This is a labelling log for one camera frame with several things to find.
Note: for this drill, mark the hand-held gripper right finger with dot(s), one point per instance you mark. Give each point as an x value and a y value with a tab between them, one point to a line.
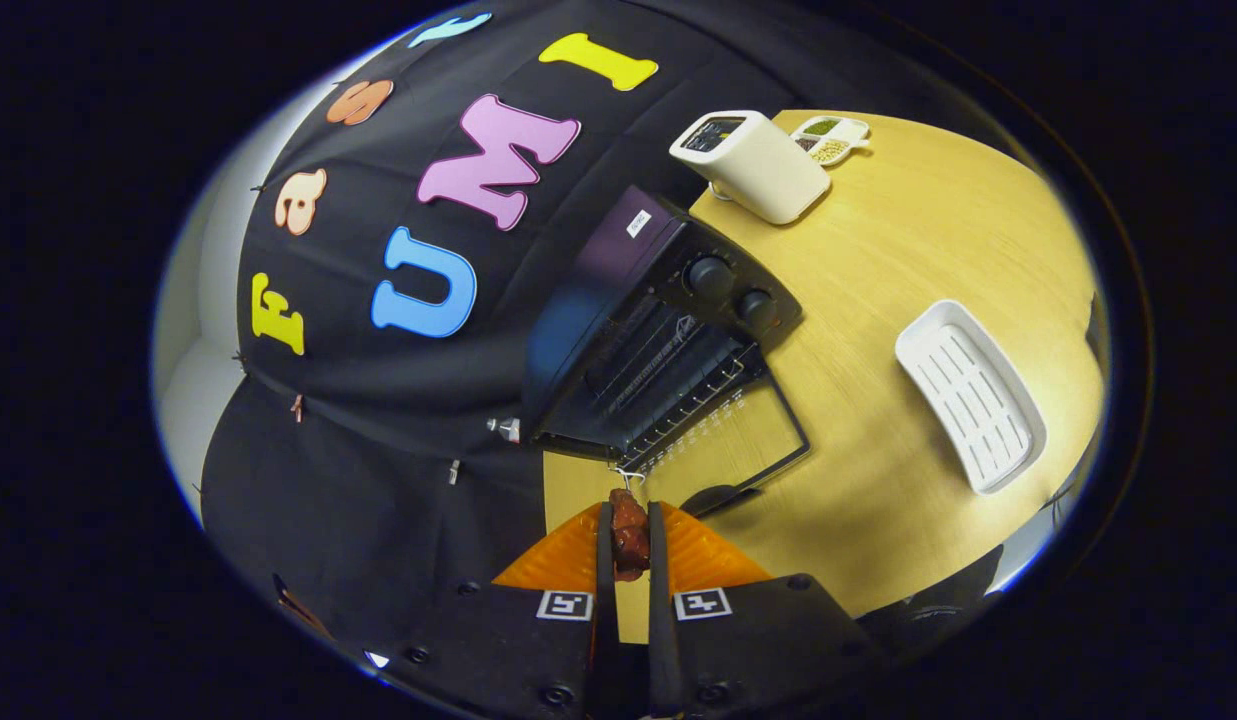
660	620

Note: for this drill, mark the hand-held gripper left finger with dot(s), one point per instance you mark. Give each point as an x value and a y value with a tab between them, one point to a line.
603	620

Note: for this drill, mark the red meat piece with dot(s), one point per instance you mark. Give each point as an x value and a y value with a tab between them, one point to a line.
628	540

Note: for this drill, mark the black toaster oven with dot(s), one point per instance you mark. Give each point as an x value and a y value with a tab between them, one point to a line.
618	300

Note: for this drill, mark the white pop-up toaster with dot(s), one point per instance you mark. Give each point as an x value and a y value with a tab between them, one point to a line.
763	170

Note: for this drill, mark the small clear bottle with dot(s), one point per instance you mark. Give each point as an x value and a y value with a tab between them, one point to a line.
505	430

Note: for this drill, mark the white ribbed tray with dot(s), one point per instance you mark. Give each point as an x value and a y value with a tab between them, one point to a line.
968	395

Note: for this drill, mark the white divided dish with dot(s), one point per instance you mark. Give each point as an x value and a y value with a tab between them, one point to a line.
830	140

